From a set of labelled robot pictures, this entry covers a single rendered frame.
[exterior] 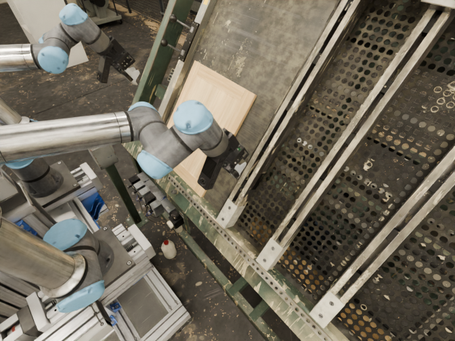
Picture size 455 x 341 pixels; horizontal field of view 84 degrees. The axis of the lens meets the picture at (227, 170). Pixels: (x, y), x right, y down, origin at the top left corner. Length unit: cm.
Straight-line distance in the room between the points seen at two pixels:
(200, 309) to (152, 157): 157
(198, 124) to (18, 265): 46
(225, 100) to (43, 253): 92
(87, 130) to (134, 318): 141
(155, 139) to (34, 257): 35
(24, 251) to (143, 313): 126
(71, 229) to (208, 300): 131
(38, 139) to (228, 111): 82
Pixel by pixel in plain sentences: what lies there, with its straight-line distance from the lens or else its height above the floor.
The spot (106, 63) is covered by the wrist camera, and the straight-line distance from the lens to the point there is 117.
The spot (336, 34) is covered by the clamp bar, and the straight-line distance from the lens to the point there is 105.
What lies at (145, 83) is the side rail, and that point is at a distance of 169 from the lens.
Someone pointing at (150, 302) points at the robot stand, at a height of 21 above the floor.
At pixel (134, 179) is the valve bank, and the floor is 76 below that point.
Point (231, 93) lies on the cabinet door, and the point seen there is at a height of 130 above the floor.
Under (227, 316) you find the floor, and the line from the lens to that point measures 199.
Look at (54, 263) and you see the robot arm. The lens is 74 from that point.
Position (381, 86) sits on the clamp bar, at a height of 154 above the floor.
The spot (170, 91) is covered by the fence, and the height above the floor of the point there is 119.
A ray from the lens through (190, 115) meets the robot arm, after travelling 54.
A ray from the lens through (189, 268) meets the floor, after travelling 210.
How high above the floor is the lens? 195
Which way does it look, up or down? 49 degrees down
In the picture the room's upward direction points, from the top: straight up
